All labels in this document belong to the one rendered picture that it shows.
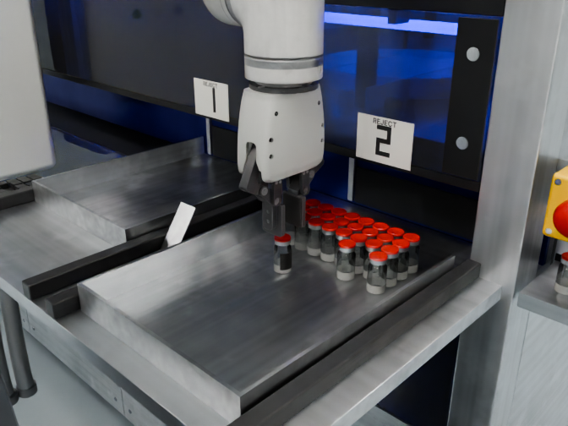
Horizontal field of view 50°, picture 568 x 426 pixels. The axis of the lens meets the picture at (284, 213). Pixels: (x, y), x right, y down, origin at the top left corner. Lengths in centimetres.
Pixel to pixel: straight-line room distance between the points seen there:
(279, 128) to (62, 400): 151
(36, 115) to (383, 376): 100
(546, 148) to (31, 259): 63
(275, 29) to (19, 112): 84
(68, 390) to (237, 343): 146
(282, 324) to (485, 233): 27
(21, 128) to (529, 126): 102
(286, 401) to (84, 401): 150
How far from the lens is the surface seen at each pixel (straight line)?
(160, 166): 113
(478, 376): 84
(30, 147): 140
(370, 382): 58
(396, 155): 78
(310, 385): 54
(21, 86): 137
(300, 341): 62
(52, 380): 211
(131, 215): 92
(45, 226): 93
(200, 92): 103
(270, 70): 63
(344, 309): 67
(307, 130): 67
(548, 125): 70
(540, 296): 76
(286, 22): 62
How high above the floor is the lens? 124
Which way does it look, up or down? 23 degrees down
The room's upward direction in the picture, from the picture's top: straight up
